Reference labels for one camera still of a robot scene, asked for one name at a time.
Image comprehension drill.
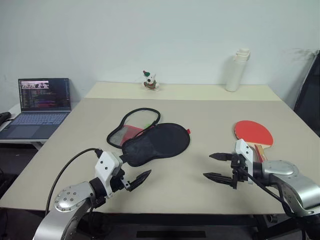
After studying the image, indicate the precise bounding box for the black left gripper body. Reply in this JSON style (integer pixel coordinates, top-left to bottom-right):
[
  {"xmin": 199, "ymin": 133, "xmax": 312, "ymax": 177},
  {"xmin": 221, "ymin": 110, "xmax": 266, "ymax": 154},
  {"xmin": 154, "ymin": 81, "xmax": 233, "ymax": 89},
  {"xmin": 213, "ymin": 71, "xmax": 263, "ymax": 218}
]
[{"xmin": 108, "ymin": 166, "xmax": 132, "ymax": 195}]

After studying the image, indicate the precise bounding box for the grey open laptop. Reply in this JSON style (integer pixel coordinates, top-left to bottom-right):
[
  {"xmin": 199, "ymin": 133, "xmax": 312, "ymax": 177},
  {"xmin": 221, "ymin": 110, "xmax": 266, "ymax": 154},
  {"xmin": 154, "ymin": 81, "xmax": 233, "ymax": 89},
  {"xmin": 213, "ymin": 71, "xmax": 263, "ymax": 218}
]
[{"xmin": 0, "ymin": 77, "xmax": 72, "ymax": 141}]

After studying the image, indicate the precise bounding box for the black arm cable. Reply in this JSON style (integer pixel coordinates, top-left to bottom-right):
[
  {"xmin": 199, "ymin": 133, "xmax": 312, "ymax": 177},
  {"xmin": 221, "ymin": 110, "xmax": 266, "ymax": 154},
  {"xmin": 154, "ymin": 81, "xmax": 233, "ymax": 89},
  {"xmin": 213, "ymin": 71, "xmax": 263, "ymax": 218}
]
[
  {"xmin": 44, "ymin": 147, "xmax": 104, "ymax": 216},
  {"xmin": 238, "ymin": 166, "xmax": 295, "ymax": 218}
]

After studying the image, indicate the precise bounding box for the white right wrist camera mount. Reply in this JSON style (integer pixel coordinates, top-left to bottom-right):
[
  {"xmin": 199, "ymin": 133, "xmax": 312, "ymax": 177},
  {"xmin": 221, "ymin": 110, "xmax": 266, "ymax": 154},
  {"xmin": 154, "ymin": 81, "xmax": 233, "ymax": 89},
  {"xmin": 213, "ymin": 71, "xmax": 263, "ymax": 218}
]
[{"xmin": 233, "ymin": 138, "xmax": 255, "ymax": 186}]

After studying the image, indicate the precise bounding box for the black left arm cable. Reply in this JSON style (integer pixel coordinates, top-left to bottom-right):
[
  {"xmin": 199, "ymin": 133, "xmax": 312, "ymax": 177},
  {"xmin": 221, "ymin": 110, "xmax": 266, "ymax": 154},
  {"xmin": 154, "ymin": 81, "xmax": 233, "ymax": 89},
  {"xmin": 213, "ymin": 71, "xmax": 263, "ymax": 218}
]
[{"xmin": 44, "ymin": 147, "xmax": 104, "ymax": 216}]

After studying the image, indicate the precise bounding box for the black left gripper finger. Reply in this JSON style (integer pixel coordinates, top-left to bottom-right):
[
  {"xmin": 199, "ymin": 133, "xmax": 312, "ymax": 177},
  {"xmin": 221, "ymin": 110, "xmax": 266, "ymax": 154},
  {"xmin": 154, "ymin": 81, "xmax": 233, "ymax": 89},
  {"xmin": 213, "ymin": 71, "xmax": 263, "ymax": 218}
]
[
  {"xmin": 128, "ymin": 169, "xmax": 153, "ymax": 193},
  {"xmin": 118, "ymin": 154, "xmax": 134, "ymax": 165}
]

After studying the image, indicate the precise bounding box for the small plush dog toy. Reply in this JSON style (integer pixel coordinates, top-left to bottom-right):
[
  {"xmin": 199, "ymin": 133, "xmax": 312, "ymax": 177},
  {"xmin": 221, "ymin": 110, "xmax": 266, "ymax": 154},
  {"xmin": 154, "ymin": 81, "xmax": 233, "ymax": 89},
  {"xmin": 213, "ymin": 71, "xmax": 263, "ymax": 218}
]
[{"xmin": 142, "ymin": 69, "xmax": 161, "ymax": 93}]

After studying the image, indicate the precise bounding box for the white side table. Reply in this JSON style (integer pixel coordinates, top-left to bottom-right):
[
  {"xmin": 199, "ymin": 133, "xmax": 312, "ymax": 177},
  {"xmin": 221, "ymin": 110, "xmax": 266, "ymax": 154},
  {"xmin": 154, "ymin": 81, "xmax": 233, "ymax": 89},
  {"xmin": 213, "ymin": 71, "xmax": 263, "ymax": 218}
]
[{"xmin": 0, "ymin": 103, "xmax": 49, "ymax": 151}]

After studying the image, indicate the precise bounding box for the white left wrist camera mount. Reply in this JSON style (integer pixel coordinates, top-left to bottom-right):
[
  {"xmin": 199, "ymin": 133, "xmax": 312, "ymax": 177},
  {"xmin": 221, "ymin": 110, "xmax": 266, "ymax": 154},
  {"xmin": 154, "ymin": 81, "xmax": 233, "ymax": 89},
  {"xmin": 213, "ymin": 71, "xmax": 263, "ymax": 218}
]
[{"xmin": 94, "ymin": 150, "xmax": 124, "ymax": 199}]

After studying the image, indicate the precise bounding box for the black table frame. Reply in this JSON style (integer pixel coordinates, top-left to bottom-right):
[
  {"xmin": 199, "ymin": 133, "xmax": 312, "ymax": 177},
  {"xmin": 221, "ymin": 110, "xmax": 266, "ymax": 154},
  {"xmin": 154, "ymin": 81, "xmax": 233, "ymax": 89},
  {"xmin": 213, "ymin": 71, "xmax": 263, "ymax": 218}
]
[{"xmin": 79, "ymin": 213, "xmax": 310, "ymax": 240}]

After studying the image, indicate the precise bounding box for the white water bottle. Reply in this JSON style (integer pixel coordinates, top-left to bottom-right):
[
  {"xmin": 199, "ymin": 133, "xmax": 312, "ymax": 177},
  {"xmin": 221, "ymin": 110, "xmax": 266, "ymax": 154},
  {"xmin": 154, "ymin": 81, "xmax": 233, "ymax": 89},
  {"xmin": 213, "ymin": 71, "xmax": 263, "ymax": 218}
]
[{"xmin": 225, "ymin": 47, "xmax": 252, "ymax": 93}]

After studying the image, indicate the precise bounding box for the red and black paddle case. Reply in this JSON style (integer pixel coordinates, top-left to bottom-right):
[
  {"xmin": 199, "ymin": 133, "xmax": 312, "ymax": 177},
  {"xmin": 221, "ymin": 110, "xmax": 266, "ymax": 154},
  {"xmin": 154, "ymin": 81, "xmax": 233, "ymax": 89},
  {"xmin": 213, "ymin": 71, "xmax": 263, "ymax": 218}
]
[{"xmin": 106, "ymin": 107, "xmax": 192, "ymax": 168}]

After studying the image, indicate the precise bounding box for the black office chair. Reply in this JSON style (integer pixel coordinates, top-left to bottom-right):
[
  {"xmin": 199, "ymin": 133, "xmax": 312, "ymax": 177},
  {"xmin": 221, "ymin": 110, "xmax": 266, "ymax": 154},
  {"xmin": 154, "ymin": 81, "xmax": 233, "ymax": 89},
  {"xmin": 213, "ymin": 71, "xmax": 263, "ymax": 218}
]
[{"xmin": 292, "ymin": 49, "xmax": 320, "ymax": 138}]

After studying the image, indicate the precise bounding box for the red table tennis paddle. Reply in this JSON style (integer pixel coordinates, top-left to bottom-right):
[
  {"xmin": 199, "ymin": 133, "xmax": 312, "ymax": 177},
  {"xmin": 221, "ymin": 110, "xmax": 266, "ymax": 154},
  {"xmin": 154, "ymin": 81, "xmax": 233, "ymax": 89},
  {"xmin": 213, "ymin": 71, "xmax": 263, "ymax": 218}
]
[{"xmin": 233, "ymin": 120, "xmax": 274, "ymax": 161}]

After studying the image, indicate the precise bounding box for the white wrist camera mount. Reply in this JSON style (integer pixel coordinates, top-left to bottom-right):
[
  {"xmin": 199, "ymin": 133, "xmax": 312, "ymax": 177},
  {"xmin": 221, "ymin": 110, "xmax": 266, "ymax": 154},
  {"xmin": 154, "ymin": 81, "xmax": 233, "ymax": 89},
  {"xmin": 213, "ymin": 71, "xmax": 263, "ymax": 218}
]
[
  {"xmin": 94, "ymin": 150, "xmax": 124, "ymax": 199},
  {"xmin": 233, "ymin": 138, "xmax": 255, "ymax": 186}
]

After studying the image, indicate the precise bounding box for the black object beside laptop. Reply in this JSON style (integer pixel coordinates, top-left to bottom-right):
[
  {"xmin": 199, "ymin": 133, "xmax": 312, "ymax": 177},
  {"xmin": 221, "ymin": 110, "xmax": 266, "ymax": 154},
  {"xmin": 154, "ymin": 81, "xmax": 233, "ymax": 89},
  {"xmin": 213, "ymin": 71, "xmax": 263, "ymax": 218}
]
[{"xmin": 0, "ymin": 111, "xmax": 12, "ymax": 126}]

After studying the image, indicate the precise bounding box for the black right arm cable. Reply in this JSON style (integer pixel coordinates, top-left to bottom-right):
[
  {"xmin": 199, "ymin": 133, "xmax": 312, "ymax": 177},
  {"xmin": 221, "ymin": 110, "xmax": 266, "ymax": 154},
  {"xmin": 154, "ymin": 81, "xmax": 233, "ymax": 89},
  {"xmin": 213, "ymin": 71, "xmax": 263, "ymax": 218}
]
[{"xmin": 238, "ymin": 166, "xmax": 295, "ymax": 218}]

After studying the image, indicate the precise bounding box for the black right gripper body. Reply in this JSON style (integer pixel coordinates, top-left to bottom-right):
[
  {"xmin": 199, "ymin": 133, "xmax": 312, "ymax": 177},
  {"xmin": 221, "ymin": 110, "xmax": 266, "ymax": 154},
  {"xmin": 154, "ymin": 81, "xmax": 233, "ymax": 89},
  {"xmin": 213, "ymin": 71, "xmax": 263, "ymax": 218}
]
[{"xmin": 229, "ymin": 153, "xmax": 250, "ymax": 191}]

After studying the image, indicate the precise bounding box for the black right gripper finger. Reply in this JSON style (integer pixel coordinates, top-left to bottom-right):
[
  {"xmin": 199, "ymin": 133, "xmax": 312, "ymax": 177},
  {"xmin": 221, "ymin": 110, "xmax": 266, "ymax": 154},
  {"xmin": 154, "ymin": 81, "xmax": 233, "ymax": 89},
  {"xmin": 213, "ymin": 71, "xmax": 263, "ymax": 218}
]
[
  {"xmin": 202, "ymin": 171, "xmax": 234, "ymax": 186},
  {"xmin": 208, "ymin": 152, "xmax": 233, "ymax": 162}
]

